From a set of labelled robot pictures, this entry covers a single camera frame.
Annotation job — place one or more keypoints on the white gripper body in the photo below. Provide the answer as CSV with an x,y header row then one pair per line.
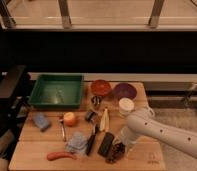
x,y
127,137

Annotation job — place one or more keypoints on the dark red grape bunch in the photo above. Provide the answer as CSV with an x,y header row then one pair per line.
x,y
115,153

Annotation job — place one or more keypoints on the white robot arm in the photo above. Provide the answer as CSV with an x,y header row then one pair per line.
x,y
142,122

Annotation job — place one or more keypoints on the purple bowl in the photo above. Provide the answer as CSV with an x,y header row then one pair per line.
x,y
124,90

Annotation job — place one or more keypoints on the red bowl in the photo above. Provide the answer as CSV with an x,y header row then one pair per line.
x,y
100,88

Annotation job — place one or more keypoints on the yellow banana slice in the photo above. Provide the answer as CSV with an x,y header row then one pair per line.
x,y
104,122

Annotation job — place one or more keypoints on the black rectangular block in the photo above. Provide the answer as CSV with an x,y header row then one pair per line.
x,y
106,144

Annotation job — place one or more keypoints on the white lidded cup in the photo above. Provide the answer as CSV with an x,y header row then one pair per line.
x,y
126,106

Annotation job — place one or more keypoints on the dark round can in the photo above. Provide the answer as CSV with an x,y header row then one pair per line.
x,y
90,116

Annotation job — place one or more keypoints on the small metal cup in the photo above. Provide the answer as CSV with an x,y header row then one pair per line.
x,y
96,100

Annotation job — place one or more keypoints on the grey blue cloth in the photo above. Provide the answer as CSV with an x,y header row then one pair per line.
x,y
77,143

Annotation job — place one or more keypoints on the orange apple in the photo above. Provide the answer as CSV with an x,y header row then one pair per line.
x,y
70,119

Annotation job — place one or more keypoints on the metal spoon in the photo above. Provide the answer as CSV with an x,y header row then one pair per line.
x,y
61,121

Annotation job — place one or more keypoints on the wooden cutting board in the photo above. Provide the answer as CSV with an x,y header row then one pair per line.
x,y
34,146

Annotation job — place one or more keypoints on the red sausage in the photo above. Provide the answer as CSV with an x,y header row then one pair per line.
x,y
56,155

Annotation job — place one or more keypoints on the blue sponge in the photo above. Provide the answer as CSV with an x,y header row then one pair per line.
x,y
41,121

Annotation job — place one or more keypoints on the green plastic tray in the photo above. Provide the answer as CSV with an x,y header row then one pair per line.
x,y
57,91

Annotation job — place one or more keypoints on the black equipment on left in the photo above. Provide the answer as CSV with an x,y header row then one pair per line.
x,y
14,89

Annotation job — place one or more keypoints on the black handled utensil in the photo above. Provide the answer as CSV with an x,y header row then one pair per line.
x,y
91,139

